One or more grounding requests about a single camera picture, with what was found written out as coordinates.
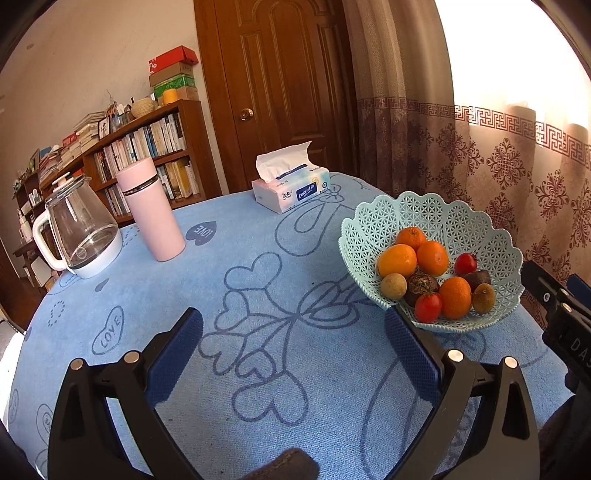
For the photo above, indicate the person's right forearm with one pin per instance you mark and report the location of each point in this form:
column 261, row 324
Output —
column 565, row 438

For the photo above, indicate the brown wooden door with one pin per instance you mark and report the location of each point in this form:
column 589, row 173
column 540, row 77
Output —
column 286, row 83

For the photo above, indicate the small orange mandarin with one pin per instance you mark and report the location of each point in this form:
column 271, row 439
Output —
column 411, row 238

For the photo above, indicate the light blue lattice basket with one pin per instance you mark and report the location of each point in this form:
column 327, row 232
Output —
column 461, row 217

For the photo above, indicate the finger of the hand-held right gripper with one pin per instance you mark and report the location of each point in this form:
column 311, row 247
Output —
column 579, row 282
column 535, row 281

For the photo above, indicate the beige patterned curtain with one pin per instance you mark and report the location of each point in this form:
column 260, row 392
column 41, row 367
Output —
column 461, row 138

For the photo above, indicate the green box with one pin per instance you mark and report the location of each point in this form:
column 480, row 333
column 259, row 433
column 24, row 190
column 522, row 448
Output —
column 175, row 84

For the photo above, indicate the wrinkled orange mandarin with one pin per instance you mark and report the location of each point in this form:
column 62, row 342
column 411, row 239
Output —
column 432, row 257

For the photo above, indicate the small woven basket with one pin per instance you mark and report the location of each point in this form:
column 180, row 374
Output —
column 143, row 107

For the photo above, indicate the wooden side table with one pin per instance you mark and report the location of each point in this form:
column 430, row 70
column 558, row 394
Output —
column 27, row 254

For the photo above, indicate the large smooth orange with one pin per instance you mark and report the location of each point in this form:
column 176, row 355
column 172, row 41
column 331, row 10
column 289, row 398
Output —
column 397, row 261

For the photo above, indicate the yellow cylinder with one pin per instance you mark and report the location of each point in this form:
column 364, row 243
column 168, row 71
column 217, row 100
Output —
column 171, row 96

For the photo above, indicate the small photo frame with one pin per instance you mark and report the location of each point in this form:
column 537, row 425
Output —
column 104, row 127

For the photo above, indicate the small wooden shelf unit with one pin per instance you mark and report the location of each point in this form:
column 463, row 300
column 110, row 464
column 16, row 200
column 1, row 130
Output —
column 27, row 198

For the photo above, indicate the red box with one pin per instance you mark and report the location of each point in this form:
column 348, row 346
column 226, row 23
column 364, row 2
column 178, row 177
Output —
column 173, row 57

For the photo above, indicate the red cherry tomato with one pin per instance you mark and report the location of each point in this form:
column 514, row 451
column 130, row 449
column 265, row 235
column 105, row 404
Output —
column 428, row 308
column 465, row 264

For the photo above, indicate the small tan longan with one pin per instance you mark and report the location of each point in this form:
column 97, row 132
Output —
column 483, row 297

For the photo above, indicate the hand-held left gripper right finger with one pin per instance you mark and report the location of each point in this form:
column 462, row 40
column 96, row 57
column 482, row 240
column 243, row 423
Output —
column 413, row 353

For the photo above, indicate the white tissue pack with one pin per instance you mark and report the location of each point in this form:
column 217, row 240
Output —
column 291, row 189

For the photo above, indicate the pink thermos bottle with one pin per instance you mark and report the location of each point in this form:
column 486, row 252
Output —
column 150, row 207

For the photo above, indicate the blue printed tablecloth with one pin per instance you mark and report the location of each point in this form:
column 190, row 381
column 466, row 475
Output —
column 161, row 286

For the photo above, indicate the brown wooden bookcase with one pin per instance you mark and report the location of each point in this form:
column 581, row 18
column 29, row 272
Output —
column 198, row 138

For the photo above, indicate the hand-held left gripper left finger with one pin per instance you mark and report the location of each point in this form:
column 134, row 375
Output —
column 178, row 355

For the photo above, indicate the brown cardboard box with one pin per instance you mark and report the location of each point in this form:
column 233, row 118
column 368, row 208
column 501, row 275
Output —
column 173, row 71

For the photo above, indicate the brass door knob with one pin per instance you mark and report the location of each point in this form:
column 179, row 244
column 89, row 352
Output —
column 245, row 114

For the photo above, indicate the large tan longan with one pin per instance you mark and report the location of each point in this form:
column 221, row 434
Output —
column 393, row 285

